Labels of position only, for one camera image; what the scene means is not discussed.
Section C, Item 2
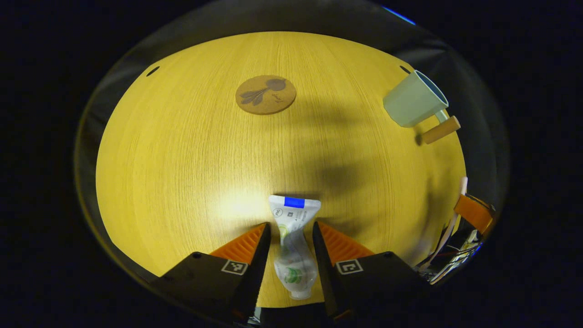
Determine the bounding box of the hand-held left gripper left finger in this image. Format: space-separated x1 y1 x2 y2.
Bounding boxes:
153 222 272 325

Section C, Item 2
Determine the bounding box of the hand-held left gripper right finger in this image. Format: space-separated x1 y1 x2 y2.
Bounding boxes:
312 221 431 322

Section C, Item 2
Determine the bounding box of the pale pink toothbrush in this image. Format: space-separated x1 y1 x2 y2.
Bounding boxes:
419 177 469 270

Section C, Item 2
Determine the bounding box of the white toothpaste tube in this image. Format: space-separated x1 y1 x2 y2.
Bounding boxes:
268 195 322 300

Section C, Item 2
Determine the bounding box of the pale green cup wooden handle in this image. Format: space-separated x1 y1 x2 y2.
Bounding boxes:
383 70 461 145

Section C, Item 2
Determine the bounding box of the round cork coaster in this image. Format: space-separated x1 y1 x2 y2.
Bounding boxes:
235 75 297 115

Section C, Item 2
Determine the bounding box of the wooden desktop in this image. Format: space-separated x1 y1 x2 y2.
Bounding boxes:
96 31 467 308

